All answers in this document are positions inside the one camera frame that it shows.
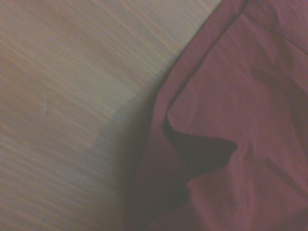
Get rust red shorts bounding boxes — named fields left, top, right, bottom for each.
left=123, top=0, right=308, bottom=231

